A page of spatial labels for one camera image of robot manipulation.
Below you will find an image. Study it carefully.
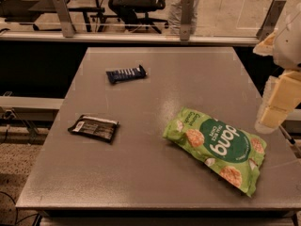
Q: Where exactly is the blue rxbar blueberry bar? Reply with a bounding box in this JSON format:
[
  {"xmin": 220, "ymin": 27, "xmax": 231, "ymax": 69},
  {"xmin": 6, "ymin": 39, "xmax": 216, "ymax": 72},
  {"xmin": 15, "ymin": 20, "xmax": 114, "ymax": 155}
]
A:
[{"xmin": 106, "ymin": 65, "xmax": 147, "ymax": 84}]

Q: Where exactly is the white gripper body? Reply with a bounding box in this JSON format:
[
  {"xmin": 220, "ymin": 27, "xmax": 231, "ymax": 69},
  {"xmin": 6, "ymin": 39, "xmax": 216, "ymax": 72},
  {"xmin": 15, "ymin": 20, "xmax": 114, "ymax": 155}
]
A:
[{"xmin": 273, "ymin": 3, "xmax": 301, "ymax": 71}]

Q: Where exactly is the person in grey trousers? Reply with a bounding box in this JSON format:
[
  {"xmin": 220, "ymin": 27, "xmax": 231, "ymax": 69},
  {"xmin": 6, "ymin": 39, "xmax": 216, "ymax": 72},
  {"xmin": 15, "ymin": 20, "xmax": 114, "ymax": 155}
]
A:
[{"xmin": 167, "ymin": 0, "xmax": 199, "ymax": 35}]

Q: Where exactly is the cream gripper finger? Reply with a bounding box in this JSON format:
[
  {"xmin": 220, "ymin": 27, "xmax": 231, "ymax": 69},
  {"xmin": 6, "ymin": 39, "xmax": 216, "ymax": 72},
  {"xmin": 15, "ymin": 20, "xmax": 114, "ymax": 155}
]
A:
[
  {"xmin": 255, "ymin": 70, "xmax": 301, "ymax": 134},
  {"xmin": 253, "ymin": 32, "xmax": 276, "ymax": 57}
]

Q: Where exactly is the black office chair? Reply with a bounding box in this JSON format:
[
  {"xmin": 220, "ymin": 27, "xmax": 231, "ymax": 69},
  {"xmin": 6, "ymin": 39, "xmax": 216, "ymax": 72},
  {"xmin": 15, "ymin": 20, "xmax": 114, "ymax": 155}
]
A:
[{"xmin": 108, "ymin": 0, "xmax": 168, "ymax": 34}]

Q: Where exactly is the grey metal bracket left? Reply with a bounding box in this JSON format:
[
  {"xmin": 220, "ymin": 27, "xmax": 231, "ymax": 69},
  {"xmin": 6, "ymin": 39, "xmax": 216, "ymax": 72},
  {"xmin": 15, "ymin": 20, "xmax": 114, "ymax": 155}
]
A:
[{"xmin": 53, "ymin": 0, "xmax": 75, "ymax": 38}]

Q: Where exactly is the dark desk in background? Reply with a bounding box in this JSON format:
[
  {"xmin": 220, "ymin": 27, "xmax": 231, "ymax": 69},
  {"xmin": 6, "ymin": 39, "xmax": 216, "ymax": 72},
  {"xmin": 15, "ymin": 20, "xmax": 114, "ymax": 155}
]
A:
[{"xmin": 0, "ymin": 0, "xmax": 104, "ymax": 32}]

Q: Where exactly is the black snack bar wrapper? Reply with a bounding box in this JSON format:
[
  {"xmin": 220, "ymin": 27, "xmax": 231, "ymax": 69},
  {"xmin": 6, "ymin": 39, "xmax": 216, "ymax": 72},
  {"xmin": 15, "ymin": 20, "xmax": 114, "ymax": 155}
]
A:
[{"xmin": 68, "ymin": 115, "xmax": 119, "ymax": 143}]

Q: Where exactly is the grey metal bracket middle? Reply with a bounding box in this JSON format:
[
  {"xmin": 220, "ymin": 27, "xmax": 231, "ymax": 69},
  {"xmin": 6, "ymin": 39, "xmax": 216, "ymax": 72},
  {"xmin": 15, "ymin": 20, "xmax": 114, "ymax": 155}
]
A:
[{"xmin": 180, "ymin": 0, "xmax": 194, "ymax": 41}]

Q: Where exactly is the green rice chip bag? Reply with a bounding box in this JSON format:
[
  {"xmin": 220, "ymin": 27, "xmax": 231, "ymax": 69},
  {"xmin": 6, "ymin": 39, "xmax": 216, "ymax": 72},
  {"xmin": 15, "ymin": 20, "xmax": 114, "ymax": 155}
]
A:
[{"xmin": 163, "ymin": 107, "xmax": 267, "ymax": 197}]

